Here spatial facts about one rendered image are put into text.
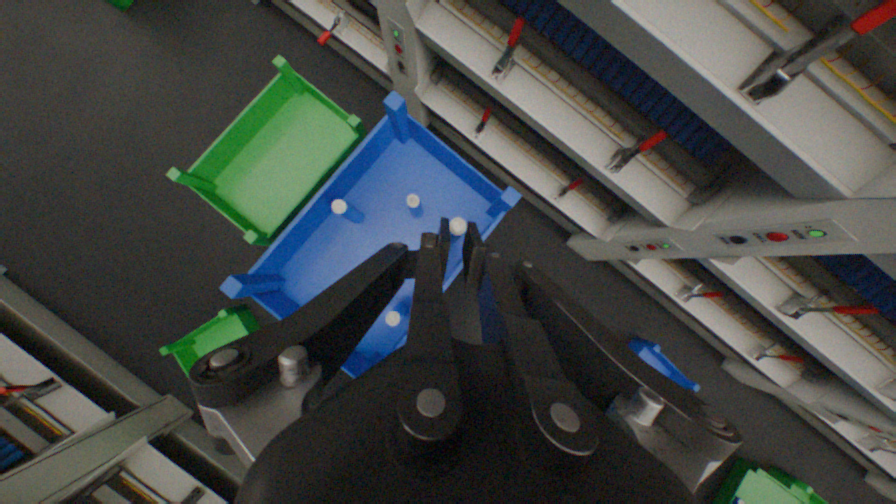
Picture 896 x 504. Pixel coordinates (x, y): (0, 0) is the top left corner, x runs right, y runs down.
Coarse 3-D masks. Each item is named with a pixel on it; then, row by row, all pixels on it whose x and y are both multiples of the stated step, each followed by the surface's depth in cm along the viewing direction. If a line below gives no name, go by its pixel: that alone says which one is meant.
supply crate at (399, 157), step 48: (384, 144) 34; (432, 144) 32; (336, 192) 31; (384, 192) 34; (432, 192) 35; (480, 192) 34; (288, 240) 30; (336, 240) 34; (384, 240) 34; (240, 288) 25; (288, 288) 33; (384, 336) 33
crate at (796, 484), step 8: (768, 472) 78; (776, 472) 77; (784, 472) 75; (784, 480) 75; (792, 480) 73; (792, 488) 73; (800, 488) 72; (808, 488) 70; (800, 496) 78; (808, 496) 78; (816, 496) 74
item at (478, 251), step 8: (472, 224) 20; (472, 232) 17; (464, 240) 21; (472, 240) 15; (480, 240) 16; (464, 248) 19; (472, 248) 15; (480, 248) 14; (464, 256) 18; (472, 256) 14; (480, 256) 14; (464, 264) 18; (472, 264) 15; (480, 264) 15; (464, 272) 17; (472, 272) 15; (472, 280) 15
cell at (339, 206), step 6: (336, 204) 27; (342, 204) 27; (348, 204) 28; (336, 210) 27; (342, 210) 27; (348, 210) 28; (354, 210) 30; (342, 216) 29; (348, 216) 29; (354, 216) 31; (360, 216) 32; (354, 222) 33
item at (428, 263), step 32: (416, 288) 9; (416, 320) 7; (448, 320) 7; (416, 352) 6; (448, 352) 6; (416, 384) 5; (448, 384) 5; (416, 416) 4; (448, 416) 4; (416, 448) 4; (448, 448) 4
